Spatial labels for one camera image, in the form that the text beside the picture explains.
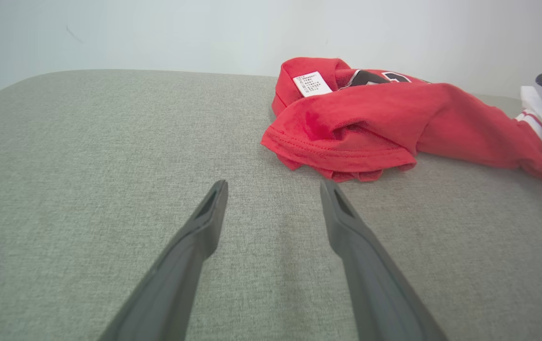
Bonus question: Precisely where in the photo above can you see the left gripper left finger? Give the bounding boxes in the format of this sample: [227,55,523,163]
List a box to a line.
[98,179,229,341]

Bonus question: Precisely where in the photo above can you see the grey fabric sofa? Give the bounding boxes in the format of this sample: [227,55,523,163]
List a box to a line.
[0,70,542,341]

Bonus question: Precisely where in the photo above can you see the red jersey number 23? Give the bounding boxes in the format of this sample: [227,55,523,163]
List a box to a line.
[261,57,542,184]

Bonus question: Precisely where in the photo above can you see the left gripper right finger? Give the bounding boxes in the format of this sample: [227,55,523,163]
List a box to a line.
[320,179,448,341]

